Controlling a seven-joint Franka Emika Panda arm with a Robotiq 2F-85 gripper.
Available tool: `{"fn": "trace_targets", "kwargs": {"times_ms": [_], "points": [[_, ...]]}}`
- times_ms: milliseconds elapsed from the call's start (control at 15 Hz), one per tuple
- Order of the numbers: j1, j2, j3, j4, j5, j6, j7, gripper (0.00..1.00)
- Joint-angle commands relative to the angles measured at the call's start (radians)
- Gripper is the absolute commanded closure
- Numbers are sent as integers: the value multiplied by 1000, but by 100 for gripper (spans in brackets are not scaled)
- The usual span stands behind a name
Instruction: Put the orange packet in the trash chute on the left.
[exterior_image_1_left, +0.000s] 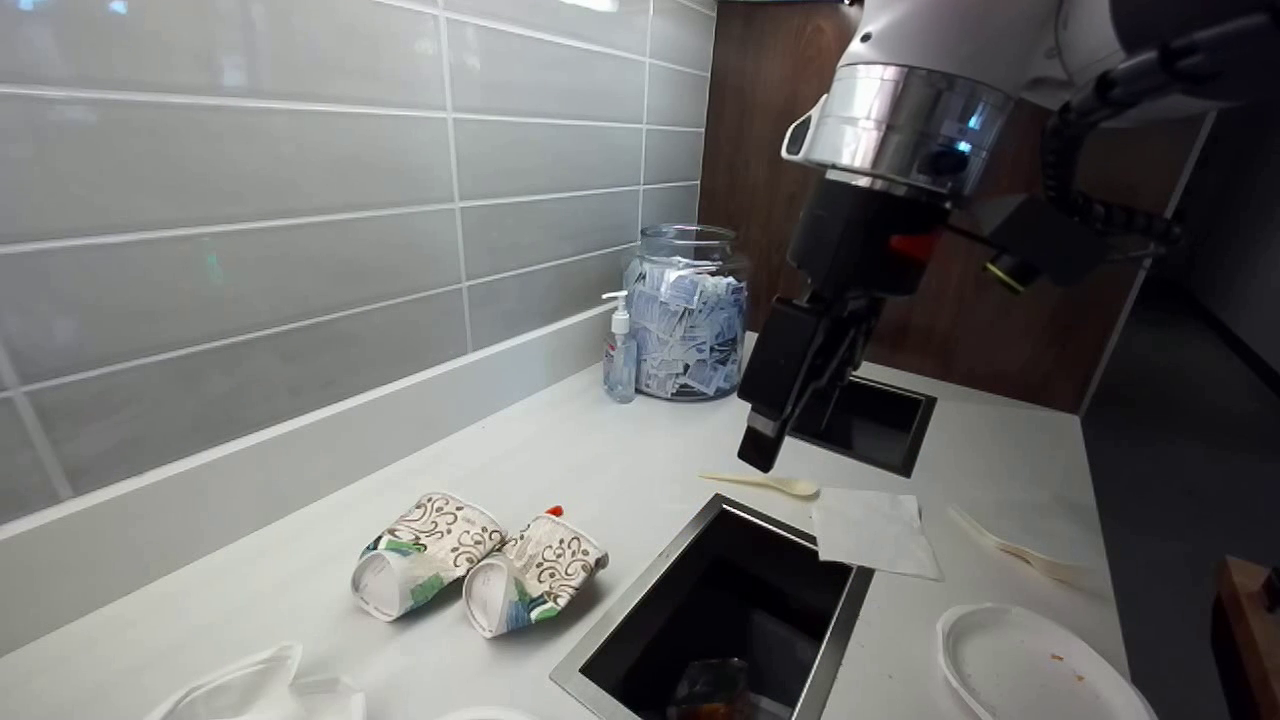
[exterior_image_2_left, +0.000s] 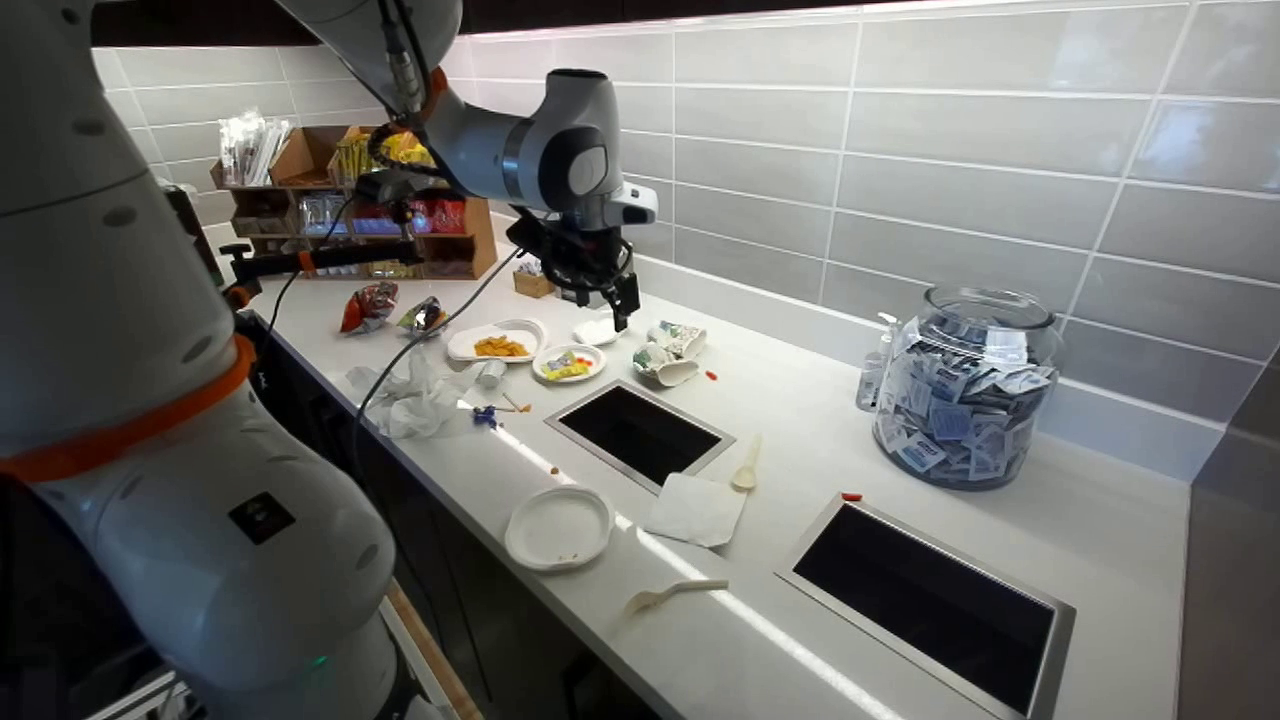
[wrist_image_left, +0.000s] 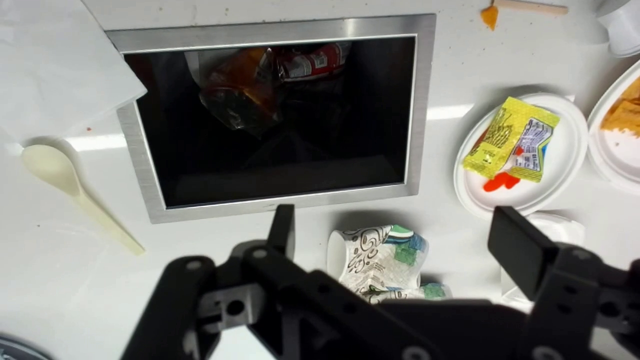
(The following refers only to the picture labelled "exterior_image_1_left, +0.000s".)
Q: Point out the small clear sanitizer bottle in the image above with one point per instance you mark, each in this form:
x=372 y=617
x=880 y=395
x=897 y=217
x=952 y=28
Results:
x=623 y=359

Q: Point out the white round plate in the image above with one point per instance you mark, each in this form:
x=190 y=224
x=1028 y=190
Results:
x=1028 y=663

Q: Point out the white paper napkin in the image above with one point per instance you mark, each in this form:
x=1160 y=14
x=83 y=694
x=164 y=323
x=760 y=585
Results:
x=875 y=529

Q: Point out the small wooden spoon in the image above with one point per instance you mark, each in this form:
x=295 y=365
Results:
x=760 y=484

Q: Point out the trash chute beside paper cups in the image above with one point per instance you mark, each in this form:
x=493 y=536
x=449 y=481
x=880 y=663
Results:
x=722 y=612

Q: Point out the trash chute beside glass jar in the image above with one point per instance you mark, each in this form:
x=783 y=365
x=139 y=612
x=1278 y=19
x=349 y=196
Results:
x=875 y=426

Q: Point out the glass jar of blue sachets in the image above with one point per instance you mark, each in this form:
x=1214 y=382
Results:
x=685 y=317

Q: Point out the small red scrap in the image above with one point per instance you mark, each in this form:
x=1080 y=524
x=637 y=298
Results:
x=553 y=508

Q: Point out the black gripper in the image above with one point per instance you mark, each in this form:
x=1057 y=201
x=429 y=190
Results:
x=865 y=242

